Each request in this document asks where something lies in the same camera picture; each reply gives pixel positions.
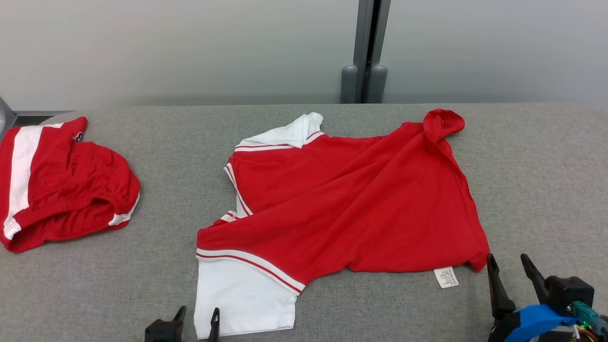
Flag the red and white numbered jersey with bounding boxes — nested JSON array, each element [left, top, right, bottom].
[[194, 109, 491, 341]]

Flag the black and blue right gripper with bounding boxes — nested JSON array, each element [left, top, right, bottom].
[[486, 253, 578, 342]]

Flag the grey rounded partition foot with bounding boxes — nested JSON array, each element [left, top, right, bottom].
[[370, 64, 388, 104], [341, 65, 359, 104]]

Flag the grey partition end post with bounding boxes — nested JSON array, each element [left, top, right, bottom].
[[0, 97, 18, 138]]

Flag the red shorts with white stripe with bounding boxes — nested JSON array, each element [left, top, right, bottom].
[[0, 116, 141, 253]]

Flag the teal cable connector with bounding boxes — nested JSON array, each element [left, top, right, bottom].
[[570, 301, 608, 335]]

